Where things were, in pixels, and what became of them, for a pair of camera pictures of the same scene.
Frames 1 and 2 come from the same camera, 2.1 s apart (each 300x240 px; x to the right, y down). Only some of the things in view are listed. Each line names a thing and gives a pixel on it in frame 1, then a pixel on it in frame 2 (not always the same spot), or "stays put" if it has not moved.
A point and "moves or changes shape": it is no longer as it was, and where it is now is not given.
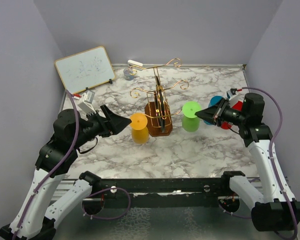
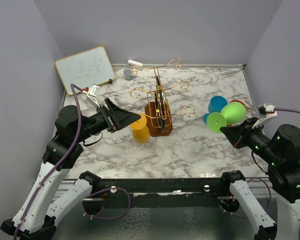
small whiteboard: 86,69 stays put
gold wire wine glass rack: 158,115 stays put
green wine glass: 190,121 moves or changes shape
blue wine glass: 213,102 stays put
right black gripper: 214,114 → 237,134
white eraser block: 132,62 stays put
